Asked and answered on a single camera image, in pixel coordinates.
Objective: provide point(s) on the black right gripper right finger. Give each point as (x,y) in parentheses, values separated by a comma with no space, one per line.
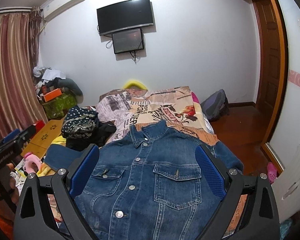
(259,218)

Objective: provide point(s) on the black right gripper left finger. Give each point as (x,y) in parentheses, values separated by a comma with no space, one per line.
(34,218)

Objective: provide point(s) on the blue denim jacket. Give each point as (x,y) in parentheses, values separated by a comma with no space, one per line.
(150,179)

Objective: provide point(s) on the black clothes pile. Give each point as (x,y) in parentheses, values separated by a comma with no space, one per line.
(98,136)

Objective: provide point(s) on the person's left hand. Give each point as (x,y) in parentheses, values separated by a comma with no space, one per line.
(8,192)

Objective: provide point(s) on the pink plastic toy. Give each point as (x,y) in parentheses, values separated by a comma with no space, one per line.
(32,163)

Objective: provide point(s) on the pink croc shoe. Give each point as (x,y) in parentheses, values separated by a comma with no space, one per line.
(271,172)

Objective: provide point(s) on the yellow blanket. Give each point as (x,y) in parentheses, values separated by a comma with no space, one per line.
(53,159)

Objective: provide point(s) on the red striped curtain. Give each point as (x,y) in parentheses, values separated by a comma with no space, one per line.
(19,51)

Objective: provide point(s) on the wooden folding bed table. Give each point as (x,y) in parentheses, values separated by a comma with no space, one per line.
(39,144)

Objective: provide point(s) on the white wardrobe door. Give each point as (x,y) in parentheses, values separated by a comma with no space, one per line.
(286,139)

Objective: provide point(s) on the orange box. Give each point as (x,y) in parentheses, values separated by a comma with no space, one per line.
(51,95)

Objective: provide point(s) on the dark blue backpack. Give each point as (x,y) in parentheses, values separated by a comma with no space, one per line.
(215,106)

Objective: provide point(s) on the navy patterned knit sweater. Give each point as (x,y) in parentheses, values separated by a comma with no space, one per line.
(79,123)

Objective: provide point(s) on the newspaper print bed quilt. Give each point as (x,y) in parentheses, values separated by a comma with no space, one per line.
(162,109)

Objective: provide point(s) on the brown wooden door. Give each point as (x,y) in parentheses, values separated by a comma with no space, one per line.
(274,62)

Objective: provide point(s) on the yellow curved headboard cushion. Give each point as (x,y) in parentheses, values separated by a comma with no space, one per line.
(131,84)

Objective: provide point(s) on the white air conditioner unit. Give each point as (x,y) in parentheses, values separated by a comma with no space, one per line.
(57,7)

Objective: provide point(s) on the small black wall monitor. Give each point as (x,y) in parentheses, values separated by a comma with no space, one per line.
(128,41)

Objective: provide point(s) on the large black wall television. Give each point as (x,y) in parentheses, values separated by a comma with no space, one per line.
(124,15)

